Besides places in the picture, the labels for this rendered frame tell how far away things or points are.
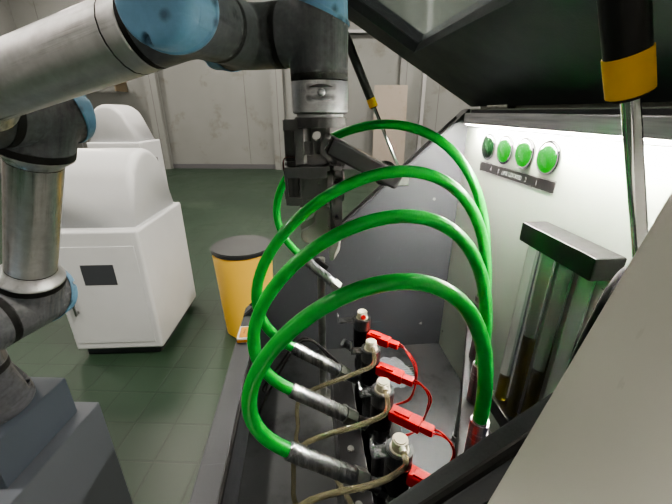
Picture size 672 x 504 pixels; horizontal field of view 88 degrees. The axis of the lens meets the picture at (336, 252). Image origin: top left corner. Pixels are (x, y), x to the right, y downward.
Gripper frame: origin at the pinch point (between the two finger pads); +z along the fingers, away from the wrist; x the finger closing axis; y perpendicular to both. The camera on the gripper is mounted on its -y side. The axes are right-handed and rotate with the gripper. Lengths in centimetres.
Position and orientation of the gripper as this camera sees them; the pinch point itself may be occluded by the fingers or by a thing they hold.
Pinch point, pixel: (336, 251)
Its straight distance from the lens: 55.1
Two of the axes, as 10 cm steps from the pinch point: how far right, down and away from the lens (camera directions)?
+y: -10.0, 0.4, -0.8
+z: 0.0, 9.3, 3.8
